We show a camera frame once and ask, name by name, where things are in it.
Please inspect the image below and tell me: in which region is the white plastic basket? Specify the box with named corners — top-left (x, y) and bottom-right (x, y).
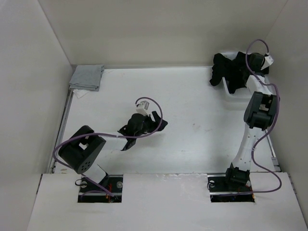
top-left (221, 51), bottom-right (251, 103)

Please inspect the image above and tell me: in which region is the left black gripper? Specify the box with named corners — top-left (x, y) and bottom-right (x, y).
top-left (134, 111), bottom-right (167, 138)

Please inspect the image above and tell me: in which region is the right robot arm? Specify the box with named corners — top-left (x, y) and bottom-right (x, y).
top-left (223, 53), bottom-right (280, 196)

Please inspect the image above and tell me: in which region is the folded grey tank top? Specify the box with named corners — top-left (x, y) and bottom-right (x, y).
top-left (69, 64), bottom-right (104, 91)

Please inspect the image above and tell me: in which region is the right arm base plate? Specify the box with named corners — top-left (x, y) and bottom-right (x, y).
top-left (207, 176), bottom-right (255, 203)

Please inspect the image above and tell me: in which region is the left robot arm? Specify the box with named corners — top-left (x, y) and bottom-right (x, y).
top-left (53, 111), bottom-right (168, 196)

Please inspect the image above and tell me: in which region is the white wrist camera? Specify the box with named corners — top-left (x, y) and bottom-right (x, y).
top-left (136, 101), bottom-right (150, 116)
top-left (260, 53), bottom-right (274, 70)

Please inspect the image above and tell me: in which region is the right metal table rail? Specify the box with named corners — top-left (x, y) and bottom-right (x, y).
top-left (267, 137), bottom-right (281, 172)

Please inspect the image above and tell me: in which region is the folded white tank top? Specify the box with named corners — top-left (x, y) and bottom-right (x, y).
top-left (73, 89), bottom-right (90, 99)

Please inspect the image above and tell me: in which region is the black tank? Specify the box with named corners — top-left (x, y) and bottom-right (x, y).
top-left (209, 53), bottom-right (234, 86)
top-left (225, 51), bottom-right (269, 94)

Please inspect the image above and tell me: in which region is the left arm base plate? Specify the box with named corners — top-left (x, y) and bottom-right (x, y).
top-left (75, 175), bottom-right (123, 204)

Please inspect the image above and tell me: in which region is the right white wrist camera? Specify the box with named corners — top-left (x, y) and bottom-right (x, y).
top-left (260, 53), bottom-right (274, 70)

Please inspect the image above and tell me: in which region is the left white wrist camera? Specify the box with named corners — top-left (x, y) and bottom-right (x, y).
top-left (136, 101), bottom-right (150, 116)

